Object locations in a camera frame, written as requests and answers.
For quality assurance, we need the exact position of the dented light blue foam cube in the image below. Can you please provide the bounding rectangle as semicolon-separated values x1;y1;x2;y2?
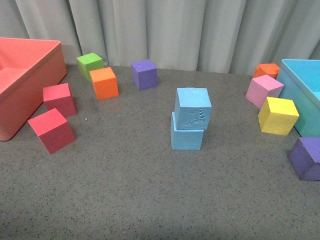
174;87;212;130

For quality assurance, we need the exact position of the red plastic bin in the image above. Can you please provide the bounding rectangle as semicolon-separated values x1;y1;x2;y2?
0;37;67;141

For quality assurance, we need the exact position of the red foam cube front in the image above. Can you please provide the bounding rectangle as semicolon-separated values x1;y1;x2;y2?
28;108;76;154

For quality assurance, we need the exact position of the purple foam cube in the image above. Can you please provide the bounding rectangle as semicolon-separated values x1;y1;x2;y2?
131;59;158;91
288;137;320;181

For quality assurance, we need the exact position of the pink foam cube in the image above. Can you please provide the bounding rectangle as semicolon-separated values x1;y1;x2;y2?
245;74;284;109

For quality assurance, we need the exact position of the green foam cube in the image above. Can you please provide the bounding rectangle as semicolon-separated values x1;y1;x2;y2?
76;52;105;82

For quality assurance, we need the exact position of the purple foam cube right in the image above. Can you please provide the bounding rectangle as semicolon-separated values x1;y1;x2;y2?
288;137;320;181

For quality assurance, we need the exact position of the purple foam cube rear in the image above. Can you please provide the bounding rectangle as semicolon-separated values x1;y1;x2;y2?
131;59;158;91

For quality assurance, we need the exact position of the orange foam cube right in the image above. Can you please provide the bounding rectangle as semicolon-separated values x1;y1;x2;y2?
252;63;280;79

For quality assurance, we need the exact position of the white pleated curtain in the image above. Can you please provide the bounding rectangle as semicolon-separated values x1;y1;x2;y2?
0;0;320;75

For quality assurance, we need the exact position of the orange foam cube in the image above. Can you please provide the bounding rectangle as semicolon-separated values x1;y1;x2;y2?
252;63;280;79
89;67;119;100

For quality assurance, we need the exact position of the red foam cube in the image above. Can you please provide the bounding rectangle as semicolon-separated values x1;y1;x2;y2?
28;108;76;154
43;83;77;117

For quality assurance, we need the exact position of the orange foam cube left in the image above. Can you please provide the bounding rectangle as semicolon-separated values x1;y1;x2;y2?
89;67;119;100

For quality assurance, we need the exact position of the yellow foam cube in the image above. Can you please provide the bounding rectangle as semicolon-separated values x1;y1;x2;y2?
258;96;300;136

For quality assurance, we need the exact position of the smooth light blue foam cube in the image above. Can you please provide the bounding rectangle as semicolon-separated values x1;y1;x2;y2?
170;111;204;151

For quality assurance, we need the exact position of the light blue plastic bin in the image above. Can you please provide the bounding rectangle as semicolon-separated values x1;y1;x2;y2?
276;59;320;137

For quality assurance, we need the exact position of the red foam cube rear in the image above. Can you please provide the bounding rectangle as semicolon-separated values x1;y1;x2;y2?
43;83;77;117

